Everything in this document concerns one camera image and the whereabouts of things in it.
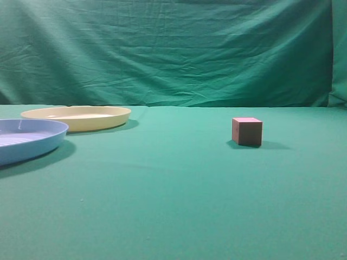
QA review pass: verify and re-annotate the pink wooden cube block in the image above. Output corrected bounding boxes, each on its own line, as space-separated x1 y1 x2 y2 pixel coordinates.
232 117 263 146

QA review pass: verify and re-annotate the cream yellow plastic plate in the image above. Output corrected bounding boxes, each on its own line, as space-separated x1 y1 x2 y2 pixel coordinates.
21 106 131 132

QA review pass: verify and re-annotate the light blue plastic plate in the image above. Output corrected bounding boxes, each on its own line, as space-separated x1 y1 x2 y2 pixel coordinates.
1 119 69 166

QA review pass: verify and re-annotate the green table cloth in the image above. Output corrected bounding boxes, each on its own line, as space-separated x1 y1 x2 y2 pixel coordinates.
1 107 346 259

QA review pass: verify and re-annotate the green backdrop cloth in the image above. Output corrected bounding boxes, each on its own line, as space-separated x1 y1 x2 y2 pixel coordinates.
1 1 346 107

